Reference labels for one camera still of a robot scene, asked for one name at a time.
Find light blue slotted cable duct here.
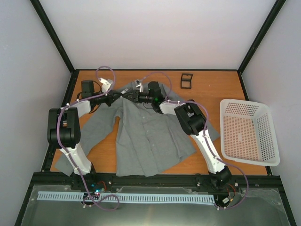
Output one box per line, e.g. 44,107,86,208
37,191,215,205

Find white plastic perforated basket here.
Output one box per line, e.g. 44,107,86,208
220,99,280,167

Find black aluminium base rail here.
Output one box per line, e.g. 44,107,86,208
30,172,284,193

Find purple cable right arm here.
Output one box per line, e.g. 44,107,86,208
140,71,249,210

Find black frame post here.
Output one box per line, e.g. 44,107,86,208
30,0,75,73
237,0,287,73

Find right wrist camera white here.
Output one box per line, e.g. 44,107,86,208
135,80,144,93

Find left black frame post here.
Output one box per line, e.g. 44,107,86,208
30,0,75,73

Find metal base plate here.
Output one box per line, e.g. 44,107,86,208
19,186,290,226

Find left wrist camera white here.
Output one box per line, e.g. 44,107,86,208
98,78,113,94

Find black brooch box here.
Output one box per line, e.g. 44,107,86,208
180,73,193,89

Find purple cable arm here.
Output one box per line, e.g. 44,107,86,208
140,71,249,210
56,65,120,210

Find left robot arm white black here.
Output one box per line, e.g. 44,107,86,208
47,78,122,190

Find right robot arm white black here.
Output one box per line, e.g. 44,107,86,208
122,81,232,190

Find grey button-up shirt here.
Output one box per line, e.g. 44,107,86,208
54,81,221,177

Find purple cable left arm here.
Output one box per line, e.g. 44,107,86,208
56,65,120,210

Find right black frame post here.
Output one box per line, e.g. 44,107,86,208
237,0,287,73

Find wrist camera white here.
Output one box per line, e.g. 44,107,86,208
135,80,144,93
98,78,113,94

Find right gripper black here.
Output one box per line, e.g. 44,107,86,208
123,89,154,104

